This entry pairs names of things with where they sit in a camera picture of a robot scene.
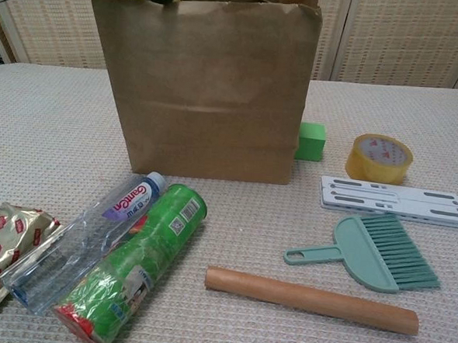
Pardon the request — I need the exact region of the green chips can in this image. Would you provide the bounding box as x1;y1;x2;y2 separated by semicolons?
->
50;175;210;343

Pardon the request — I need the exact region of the clear plastic water bottle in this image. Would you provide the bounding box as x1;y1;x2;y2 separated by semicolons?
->
0;161;168;324

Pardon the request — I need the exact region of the gold foil snack packet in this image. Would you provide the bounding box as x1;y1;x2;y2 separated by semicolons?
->
0;201;65;332

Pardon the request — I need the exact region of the brown paper bag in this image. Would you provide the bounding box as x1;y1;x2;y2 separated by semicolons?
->
80;0;324;188

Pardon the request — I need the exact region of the teal hand brush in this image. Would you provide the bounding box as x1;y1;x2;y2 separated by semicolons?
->
282;208;446;297

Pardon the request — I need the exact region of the green foam cube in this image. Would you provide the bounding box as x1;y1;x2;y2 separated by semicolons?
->
293;121;329;163

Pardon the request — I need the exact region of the woven bamboo folding screen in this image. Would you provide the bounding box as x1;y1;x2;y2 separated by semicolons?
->
0;0;458;92

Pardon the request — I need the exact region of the cream woven tablecloth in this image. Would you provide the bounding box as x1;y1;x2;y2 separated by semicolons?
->
0;61;458;343

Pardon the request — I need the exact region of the yellowish packing tape roll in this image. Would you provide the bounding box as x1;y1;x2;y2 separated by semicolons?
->
343;132;415;186

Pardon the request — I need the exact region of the white folding stand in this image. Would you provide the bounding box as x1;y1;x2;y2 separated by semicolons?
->
317;175;458;230

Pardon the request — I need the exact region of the wooden rolling pin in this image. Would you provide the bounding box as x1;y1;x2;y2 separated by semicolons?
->
202;265;423;337

